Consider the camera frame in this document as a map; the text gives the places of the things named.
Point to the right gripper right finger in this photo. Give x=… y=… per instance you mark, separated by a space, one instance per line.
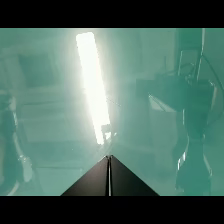
x=123 y=181

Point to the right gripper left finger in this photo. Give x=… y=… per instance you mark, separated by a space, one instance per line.
x=95 y=181

